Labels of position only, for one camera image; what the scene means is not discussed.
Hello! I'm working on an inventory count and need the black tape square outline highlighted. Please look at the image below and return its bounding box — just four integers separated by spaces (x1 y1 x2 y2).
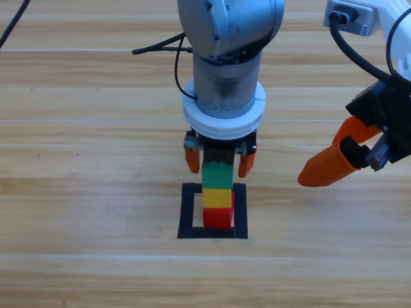
177 182 249 241

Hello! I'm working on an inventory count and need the yellow wooden cube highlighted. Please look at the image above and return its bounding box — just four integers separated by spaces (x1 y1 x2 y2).
202 187 234 210

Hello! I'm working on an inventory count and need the green wooden cube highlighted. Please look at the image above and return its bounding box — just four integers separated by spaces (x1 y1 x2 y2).
202 161 234 190

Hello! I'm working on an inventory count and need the red wooden cube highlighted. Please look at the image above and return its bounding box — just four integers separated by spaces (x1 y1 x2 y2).
202 191 236 230

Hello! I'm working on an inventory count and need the thick black cable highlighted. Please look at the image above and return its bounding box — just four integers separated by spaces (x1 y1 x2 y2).
0 0 31 49

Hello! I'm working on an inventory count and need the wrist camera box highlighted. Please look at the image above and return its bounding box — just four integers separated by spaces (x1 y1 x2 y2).
322 0 376 37

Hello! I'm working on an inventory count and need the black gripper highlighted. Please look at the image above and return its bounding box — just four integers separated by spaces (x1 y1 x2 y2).
183 128 258 179
297 76 411 187

